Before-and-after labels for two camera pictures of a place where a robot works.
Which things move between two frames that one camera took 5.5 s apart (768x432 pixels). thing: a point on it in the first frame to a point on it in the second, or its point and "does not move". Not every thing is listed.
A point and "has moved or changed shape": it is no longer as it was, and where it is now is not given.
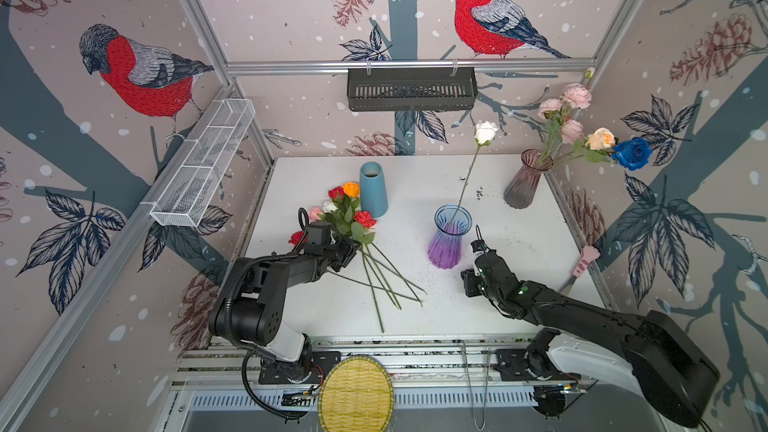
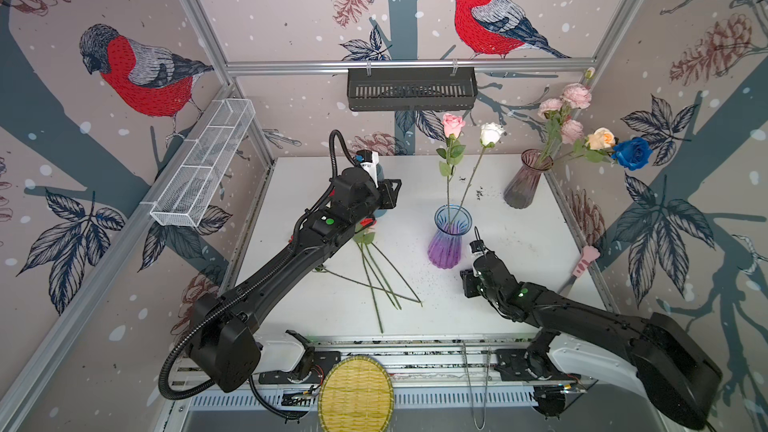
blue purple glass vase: [451, 223] does not move
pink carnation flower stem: [572, 130] does not move
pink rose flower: [314, 212] has moved or changed shape
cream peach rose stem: [596, 147] does not move
